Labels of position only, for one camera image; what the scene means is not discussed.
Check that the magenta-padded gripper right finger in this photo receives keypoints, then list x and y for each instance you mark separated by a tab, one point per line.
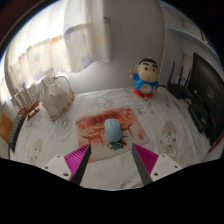
148	157

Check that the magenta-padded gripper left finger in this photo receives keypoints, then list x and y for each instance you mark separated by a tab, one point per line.
75	157

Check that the light blue computer mouse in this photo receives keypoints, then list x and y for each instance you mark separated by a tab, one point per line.
113	130

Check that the red printed mouse pad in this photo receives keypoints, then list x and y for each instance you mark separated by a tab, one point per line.
91	130

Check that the large white conch shell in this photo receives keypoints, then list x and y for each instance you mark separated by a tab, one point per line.
56	98

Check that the black computer keyboard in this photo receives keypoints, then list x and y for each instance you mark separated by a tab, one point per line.
15	131

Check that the wooden sailing ship model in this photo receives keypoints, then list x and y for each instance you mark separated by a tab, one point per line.
30	110

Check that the black router with antennas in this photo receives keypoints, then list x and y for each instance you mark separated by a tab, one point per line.
178	90

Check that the orange wooden chair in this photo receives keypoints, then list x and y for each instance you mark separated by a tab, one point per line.
5	128

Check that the cartoon boy figurine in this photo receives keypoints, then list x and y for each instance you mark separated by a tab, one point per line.
146	78

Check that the black computer monitor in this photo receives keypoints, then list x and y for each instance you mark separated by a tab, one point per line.
208	90

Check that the white star-print curtain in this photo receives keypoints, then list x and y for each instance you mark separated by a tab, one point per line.
50	43

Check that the white wall shelf unit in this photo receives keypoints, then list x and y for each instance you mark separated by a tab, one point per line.
186	33

